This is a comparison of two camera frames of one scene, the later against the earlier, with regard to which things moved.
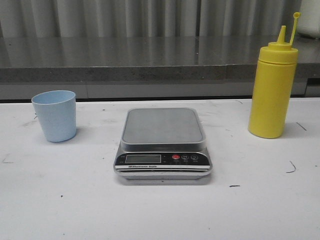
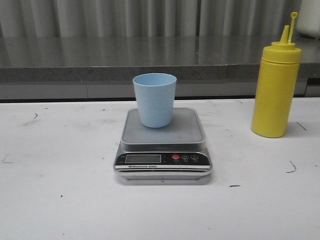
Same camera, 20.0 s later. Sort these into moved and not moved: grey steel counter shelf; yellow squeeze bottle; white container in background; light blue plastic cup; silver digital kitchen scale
Moved: yellow squeeze bottle; light blue plastic cup
Not moved: white container in background; silver digital kitchen scale; grey steel counter shelf
